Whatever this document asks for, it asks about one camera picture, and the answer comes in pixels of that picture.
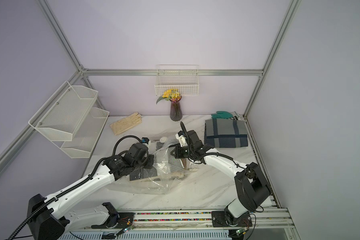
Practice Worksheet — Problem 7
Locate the clear plastic vacuum bag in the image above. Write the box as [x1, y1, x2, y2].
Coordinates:
[106, 137, 199, 195]

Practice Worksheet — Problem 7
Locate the grey blue plaid scarf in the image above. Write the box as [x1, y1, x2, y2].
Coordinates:
[204, 119, 249, 148]

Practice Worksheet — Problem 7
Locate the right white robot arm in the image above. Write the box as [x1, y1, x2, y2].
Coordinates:
[171, 122, 272, 226]

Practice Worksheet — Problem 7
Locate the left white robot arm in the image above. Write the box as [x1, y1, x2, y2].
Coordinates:
[9, 137, 154, 240]

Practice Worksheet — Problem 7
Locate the dark grey folded scarf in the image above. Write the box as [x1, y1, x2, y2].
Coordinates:
[129, 168, 158, 181]

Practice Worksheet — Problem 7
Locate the white round bag valve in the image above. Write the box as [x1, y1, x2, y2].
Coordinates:
[160, 137, 168, 144]

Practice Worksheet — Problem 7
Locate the dark purple glass vase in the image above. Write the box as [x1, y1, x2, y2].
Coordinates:
[170, 98, 183, 122]

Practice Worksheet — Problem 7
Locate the green rubber glove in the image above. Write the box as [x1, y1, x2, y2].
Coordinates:
[211, 111, 233, 119]

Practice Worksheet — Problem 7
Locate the beige leather glove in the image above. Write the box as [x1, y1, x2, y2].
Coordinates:
[110, 112, 142, 135]

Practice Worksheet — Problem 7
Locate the yellow flower bouquet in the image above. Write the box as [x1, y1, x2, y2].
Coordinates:
[156, 89, 182, 104]

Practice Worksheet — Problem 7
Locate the white mesh two-tier shelf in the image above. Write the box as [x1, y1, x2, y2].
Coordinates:
[28, 81, 109, 159]

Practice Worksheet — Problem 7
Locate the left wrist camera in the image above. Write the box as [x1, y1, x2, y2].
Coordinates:
[141, 137, 151, 145]

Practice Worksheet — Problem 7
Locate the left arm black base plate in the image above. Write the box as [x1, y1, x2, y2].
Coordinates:
[91, 213, 135, 229]

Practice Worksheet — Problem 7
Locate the white wire wall basket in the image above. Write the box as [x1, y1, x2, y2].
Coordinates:
[155, 65, 200, 97]

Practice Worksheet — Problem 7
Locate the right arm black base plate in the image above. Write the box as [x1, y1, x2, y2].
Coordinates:
[211, 211, 253, 228]

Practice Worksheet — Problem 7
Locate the aluminium mounting rail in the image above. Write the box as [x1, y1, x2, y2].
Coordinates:
[70, 208, 295, 231]

